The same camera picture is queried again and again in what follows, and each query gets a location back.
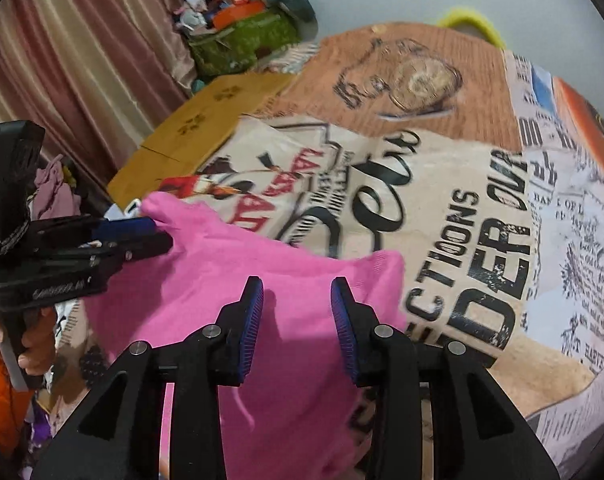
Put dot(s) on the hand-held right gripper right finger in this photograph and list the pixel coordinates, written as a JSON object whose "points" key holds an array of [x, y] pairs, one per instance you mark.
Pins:
{"points": [[344, 330]]}

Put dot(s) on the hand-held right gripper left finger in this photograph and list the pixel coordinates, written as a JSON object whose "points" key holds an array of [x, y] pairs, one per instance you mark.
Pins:
{"points": [[249, 330]]}

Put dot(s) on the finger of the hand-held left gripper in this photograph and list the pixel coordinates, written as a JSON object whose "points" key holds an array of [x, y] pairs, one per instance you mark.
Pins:
{"points": [[147, 247], [124, 227]]}

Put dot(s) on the pink buttoned cardigan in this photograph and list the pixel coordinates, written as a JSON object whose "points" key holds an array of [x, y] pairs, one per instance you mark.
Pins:
{"points": [[292, 280]]}

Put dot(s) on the person's left hand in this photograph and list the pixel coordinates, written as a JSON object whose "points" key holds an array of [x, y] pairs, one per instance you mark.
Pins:
{"points": [[37, 345]]}

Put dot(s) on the mauve cloth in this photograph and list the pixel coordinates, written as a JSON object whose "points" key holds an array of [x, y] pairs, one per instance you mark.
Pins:
{"points": [[57, 190]]}

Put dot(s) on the brown paw print cardboard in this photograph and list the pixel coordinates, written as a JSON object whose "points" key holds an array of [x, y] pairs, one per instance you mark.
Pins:
{"points": [[197, 125]]}

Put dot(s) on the pink striped curtain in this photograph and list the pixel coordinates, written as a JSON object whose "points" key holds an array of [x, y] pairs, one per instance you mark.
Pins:
{"points": [[82, 60]]}

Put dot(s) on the newspaper print blanket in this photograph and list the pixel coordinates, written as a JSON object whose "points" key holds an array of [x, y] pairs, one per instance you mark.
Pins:
{"points": [[457, 210]]}

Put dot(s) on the purple cloth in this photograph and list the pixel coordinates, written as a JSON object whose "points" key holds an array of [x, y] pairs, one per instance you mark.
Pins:
{"points": [[44, 430]]}

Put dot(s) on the green patterned box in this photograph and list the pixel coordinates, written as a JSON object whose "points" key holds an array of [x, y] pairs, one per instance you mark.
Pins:
{"points": [[237, 40]]}

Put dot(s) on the orange flat box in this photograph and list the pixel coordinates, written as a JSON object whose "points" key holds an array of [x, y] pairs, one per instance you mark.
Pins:
{"points": [[239, 11]]}

